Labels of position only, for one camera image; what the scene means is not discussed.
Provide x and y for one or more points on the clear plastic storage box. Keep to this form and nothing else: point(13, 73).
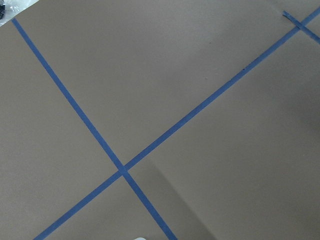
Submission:
point(140, 238)

